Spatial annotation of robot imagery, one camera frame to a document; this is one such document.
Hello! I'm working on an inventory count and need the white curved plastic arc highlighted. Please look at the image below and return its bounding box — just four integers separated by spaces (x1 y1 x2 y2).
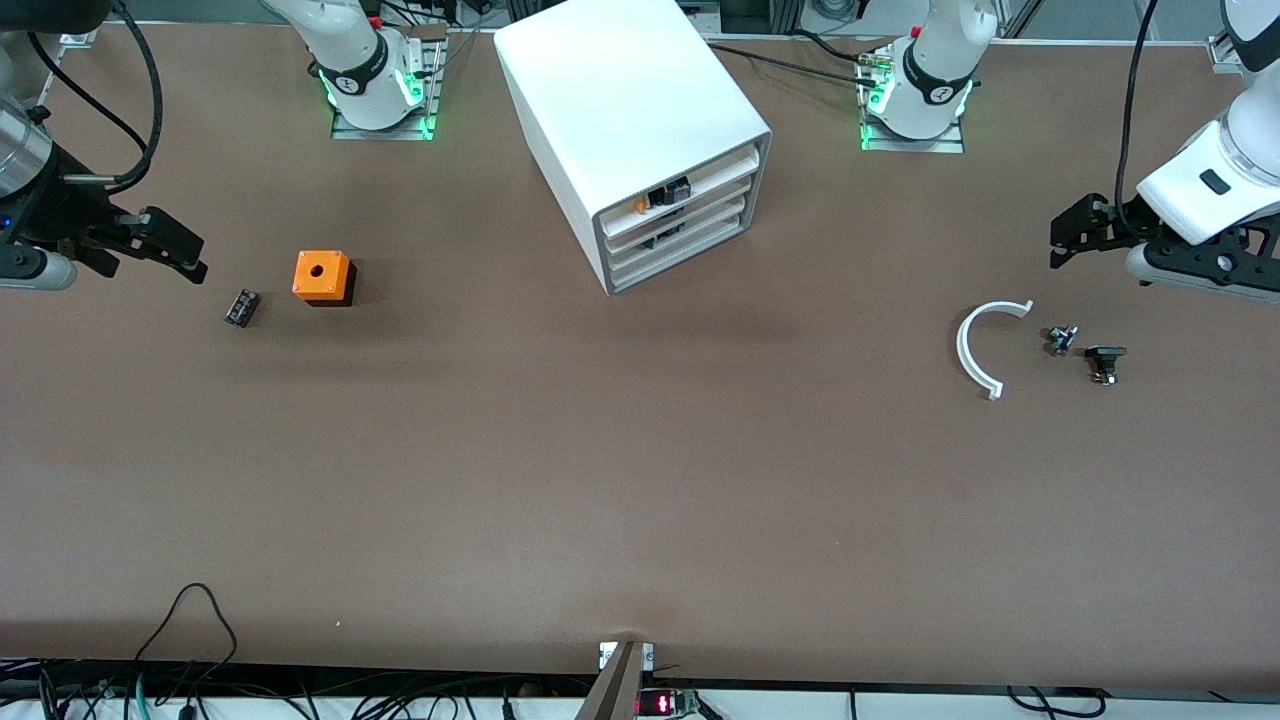
956 299 1034 401

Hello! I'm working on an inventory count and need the small black switch component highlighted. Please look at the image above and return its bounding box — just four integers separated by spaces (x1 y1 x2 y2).
1084 345 1129 387

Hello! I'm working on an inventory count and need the white empty drawer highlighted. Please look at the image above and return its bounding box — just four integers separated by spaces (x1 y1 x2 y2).
609 204 749 292

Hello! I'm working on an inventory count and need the white drawer holding green button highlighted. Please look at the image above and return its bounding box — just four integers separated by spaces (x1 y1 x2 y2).
607 186 751 275

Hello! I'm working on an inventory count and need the grey camera stand post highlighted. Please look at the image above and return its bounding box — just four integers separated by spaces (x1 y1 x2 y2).
575 640 656 720

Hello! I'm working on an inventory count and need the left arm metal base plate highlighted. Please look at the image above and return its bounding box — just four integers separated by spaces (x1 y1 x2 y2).
858 45 966 154

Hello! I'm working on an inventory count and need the black table cable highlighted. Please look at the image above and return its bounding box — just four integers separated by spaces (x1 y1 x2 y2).
708 43 881 81
790 30 883 65

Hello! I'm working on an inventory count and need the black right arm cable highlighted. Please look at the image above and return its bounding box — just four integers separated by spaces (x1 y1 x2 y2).
28 0 164 193

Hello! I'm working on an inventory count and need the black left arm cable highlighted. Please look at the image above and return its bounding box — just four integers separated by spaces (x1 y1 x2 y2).
1115 0 1161 236

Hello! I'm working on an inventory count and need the small red display device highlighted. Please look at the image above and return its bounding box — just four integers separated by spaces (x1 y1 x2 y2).
635 688 703 719

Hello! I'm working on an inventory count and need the black floor cable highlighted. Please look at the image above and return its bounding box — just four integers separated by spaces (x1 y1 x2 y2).
1005 685 1108 719

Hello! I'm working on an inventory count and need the white drawer holding red button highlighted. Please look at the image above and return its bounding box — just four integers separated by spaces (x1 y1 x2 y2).
605 168 754 257

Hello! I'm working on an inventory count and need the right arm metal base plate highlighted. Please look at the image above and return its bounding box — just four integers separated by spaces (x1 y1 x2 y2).
330 25 448 141

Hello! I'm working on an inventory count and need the white drawer cabinet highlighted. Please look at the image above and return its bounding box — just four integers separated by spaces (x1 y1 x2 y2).
494 0 773 296

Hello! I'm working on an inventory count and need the yellow mushroom push button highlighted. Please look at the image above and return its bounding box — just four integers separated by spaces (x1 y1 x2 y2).
633 176 693 213

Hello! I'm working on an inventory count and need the orange button enclosure box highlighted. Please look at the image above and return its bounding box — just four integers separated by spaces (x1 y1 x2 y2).
292 250 358 308

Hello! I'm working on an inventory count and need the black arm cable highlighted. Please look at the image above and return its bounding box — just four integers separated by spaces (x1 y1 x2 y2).
1115 0 1161 236
28 0 164 193

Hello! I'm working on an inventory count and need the black looped cable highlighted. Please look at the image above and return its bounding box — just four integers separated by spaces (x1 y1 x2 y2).
130 583 239 691

